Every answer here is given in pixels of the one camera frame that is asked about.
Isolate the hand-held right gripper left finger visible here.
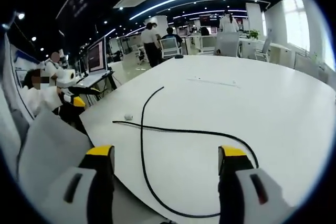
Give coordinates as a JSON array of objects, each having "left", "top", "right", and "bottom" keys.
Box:
[{"left": 39, "top": 144, "right": 116, "bottom": 224}]

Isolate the white mesh office chair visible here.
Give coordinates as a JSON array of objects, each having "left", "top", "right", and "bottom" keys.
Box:
[{"left": 159, "top": 37, "right": 184, "bottom": 60}]

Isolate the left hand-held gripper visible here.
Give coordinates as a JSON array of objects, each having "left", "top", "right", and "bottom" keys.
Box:
[{"left": 56, "top": 68, "right": 102, "bottom": 109}]

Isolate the large monitor screen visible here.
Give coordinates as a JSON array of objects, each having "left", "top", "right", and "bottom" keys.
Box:
[{"left": 86, "top": 37, "right": 108, "bottom": 74}]

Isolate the grey chair backrest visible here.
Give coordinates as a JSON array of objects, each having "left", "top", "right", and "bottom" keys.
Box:
[{"left": 17, "top": 110, "right": 94, "bottom": 184}]

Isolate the green potted plant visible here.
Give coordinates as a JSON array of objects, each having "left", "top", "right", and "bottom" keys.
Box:
[{"left": 246, "top": 29, "right": 261, "bottom": 40}]

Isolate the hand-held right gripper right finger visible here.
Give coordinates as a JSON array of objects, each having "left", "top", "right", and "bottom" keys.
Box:
[{"left": 217, "top": 144, "right": 297, "bottom": 224}]

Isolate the thin white strip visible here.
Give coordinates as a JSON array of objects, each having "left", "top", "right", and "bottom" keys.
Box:
[{"left": 187, "top": 76, "right": 241, "bottom": 89}]

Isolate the person's body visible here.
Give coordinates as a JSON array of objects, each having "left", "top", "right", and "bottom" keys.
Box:
[{"left": 22, "top": 68, "right": 65, "bottom": 117}]

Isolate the white table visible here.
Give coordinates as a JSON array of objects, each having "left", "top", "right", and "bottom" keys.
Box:
[{"left": 78, "top": 55, "right": 336, "bottom": 224}]

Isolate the white board with blue print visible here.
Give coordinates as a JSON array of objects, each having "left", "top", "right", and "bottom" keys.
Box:
[{"left": 0, "top": 34, "right": 36, "bottom": 121}]

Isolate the black cable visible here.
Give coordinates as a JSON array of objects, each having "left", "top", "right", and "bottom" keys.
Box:
[{"left": 112, "top": 86, "right": 260, "bottom": 219}]

